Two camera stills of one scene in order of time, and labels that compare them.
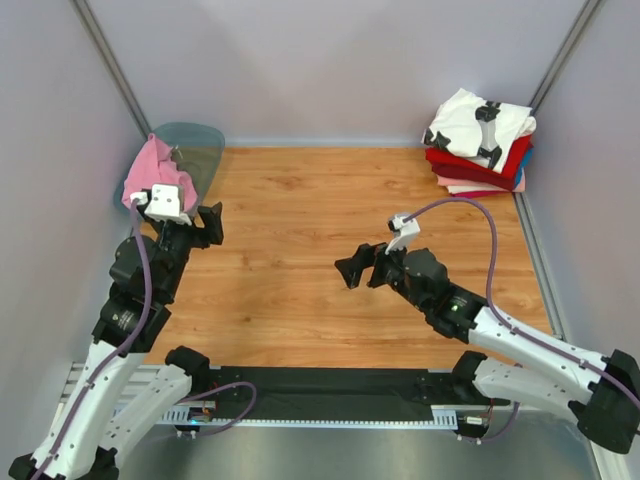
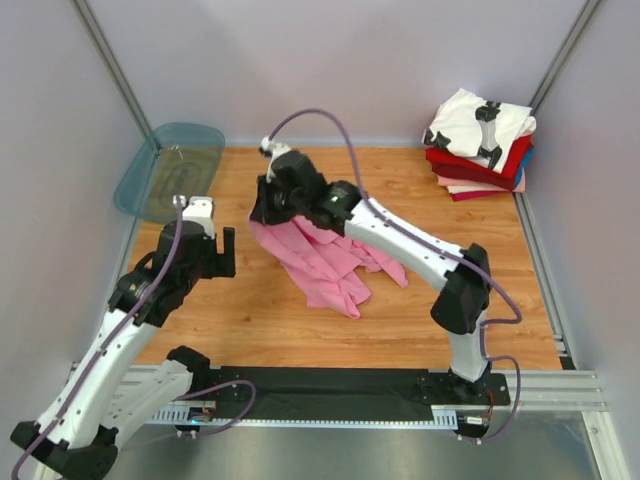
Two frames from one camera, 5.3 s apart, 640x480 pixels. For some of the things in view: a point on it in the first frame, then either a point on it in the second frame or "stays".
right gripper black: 352,268 -> 262,211
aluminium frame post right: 590,10 stays
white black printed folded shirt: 470,124 stays
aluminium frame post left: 88,13 stays
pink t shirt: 151,164 -> 327,262
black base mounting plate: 338,393 stays
